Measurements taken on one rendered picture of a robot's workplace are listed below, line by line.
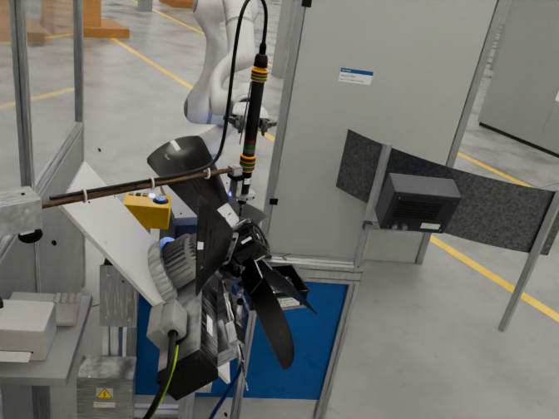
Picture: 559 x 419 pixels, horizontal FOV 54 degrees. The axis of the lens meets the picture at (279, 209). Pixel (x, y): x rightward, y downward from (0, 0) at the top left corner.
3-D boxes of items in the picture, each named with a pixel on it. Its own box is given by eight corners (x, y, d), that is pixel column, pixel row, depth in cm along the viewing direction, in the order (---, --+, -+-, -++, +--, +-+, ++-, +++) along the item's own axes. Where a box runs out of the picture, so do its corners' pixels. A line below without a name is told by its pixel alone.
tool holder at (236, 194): (234, 204, 152) (239, 172, 148) (220, 194, 157) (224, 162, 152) (259, 198, 158) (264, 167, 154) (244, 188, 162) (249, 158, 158)
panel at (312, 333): (134, 394, 237) (140, 268, 208) (134, 393, 238) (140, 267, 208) (318, 400, 251) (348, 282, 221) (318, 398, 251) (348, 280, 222)
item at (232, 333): (237, 350, 136) (228, 343, 134) (232, 331, 141) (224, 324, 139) (245, 345, 136) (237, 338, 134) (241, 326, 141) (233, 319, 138)
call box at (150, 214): (121, 229, 194) (122, 203, 189) (126, 216, 203) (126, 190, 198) (167, 234, 197) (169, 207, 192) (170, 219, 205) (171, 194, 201)
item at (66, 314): (45, 327, 161) (45, 321, 160) (54, 296, 173) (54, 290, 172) (76, 327, 162) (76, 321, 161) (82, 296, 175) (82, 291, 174)
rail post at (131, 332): (123, 417, 241) (128, 269, 205) (125, 410, 244) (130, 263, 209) (133, 417, 241) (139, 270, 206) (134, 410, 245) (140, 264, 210)
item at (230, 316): (220, 281, 152) (245, 393, 127) (216, 277, 151) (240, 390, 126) (227, 277, 152) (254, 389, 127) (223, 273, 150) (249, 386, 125)
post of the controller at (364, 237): (354, 267, 217) (365, 224, 208) (353, 263, 219) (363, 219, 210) (362, 268, 217) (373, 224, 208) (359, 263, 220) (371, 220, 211)
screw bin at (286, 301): (249, 313, 189) (252, 296, 186) (235, 284, 202) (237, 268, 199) (306, 306, 197) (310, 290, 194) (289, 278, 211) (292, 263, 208)
